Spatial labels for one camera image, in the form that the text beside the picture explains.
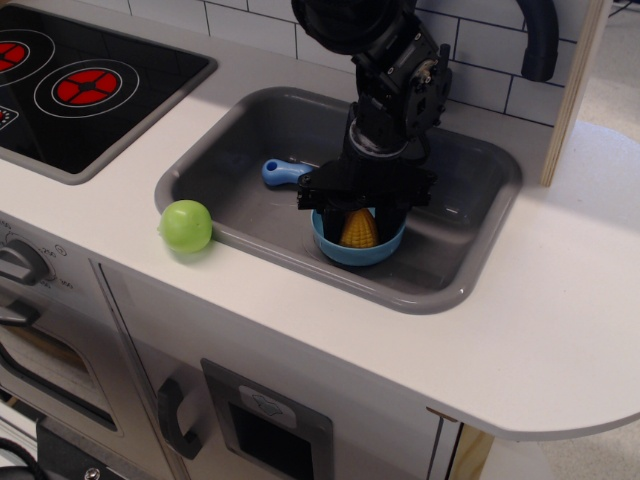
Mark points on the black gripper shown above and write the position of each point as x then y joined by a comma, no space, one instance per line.
390,185

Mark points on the yellow toy corn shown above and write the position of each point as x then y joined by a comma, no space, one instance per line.
359,230

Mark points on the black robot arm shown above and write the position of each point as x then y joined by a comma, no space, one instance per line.
403,81

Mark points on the blue plastic bowl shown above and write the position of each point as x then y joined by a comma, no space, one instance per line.
353,256

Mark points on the grey sink basin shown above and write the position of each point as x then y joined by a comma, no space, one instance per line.
445,244

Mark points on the green plastic ball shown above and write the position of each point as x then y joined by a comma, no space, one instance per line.
186,226

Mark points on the grey dispenser panel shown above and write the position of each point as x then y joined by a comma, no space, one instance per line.
283,436

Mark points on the dark grey toy faucet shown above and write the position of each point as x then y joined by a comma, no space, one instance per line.
516,37

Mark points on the black toy stovetop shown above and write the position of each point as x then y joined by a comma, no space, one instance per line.
75,96

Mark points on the grey oven knob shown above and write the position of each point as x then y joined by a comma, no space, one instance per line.
22,264

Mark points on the blue handled toy pan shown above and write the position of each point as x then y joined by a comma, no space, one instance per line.
276,172

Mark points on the black cabinet door handle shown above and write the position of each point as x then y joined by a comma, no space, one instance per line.
169,399

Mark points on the wooden side post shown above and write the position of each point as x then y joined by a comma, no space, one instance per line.
588,43

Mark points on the grey oven door handle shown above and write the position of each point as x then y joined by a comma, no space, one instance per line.
18,314

